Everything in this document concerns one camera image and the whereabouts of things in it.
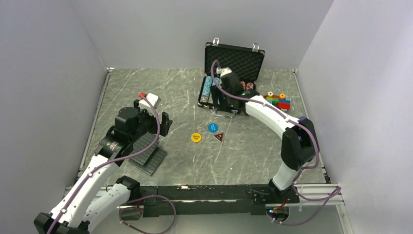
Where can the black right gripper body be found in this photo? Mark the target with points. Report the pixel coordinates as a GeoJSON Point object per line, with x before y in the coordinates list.
{"type": "Point", "coordinates": [224, 99]}

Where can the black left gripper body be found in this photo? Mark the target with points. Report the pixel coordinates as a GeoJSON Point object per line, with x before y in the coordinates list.
{"type": "Point", "coordinates": [147, 122]}

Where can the blue small blind button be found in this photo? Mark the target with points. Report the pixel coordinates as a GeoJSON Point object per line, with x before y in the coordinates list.
{"type": "Point", "coordinates": [213, 127]}

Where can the yellow big blind button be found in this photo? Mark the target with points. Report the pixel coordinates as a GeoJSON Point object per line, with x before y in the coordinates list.
{"type": "Point", "coordinates": [196, 137]}

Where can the black triangular all-in marker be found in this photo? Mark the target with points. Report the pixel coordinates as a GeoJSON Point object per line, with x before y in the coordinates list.
{"type": "Point", "coordinates": [220, 137]}

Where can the black poker chip case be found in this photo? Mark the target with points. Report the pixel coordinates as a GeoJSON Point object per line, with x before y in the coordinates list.
{"type": "Point", "coordinates": [245, 62]}

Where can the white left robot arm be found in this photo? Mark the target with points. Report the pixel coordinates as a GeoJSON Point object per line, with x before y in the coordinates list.
{"type": "Point", "coordinates": [120, 143]}

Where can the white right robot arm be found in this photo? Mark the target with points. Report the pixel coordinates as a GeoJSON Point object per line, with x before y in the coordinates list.
{"type": "Point", "coordinates": [299, 142]}

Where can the blue and grey chip stack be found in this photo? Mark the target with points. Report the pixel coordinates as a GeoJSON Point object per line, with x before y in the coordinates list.
{"type": "Point", "coordinates": [205, 92]}

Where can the green and grey chip stack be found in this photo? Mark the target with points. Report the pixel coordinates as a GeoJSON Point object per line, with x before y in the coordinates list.
{"type": "Point", "coordinates": [215, 92]}

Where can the yellow and blue chip stack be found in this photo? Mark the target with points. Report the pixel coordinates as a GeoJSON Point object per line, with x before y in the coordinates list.
{"type": "Point", "coordinates": [249, 86]}

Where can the lower dark grey baseplate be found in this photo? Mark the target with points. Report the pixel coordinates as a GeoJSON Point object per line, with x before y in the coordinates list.
{"type": "Point", "coordinates": [153, 162]}

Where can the colourful toy brick figure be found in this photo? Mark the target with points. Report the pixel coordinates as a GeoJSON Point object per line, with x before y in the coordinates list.
{"type": "Point", "coordinates": [280, 101]}

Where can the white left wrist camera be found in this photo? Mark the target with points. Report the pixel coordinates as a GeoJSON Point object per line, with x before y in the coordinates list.
{"type": "Point", "coordinates": [148, 101]}

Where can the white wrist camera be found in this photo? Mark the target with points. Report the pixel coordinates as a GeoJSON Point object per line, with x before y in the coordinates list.
{"type": "Point", "coordinates": [223, 71]}
{"type": "Point", "coordinates": [148, 101]}

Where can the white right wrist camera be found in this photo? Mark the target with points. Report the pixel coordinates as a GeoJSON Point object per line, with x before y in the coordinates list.
{"type": "Point", "coordinates": [223, 71]}

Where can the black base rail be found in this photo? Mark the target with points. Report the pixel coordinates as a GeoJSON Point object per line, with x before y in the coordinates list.
{"type": "Point", "coordinates": [255, 199]}

